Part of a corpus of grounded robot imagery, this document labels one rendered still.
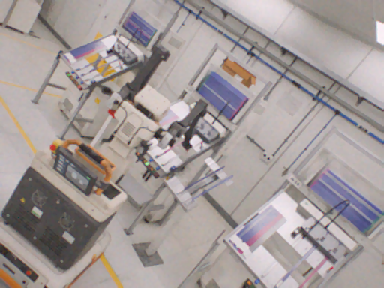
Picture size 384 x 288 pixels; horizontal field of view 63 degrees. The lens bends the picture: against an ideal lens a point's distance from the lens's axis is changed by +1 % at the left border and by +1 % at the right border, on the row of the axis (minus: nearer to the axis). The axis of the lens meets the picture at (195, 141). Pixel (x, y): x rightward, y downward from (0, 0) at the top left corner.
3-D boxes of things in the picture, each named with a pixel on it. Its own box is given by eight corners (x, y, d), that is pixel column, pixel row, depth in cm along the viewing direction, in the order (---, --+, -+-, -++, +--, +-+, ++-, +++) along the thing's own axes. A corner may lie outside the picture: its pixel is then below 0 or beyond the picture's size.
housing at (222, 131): (219, 142, 311) (220, 133, 300) (188, 114, 334) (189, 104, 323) (224, 139, 315) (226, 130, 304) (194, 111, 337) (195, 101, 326)
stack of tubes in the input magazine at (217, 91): (230, 120, 299) (247, 97, 292) (196, 91, 322) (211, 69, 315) (235, 121, 310) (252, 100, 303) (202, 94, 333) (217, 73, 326)
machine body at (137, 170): (145, 226, 320) (179, 181, 305) (111, 180, 352) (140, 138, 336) (180, 218, 376) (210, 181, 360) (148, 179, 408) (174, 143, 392)
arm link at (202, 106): (202, 94, 238) (212, 101, 236) (196, 106, 248) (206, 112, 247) (169, 125, 209) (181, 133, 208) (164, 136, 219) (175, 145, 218)
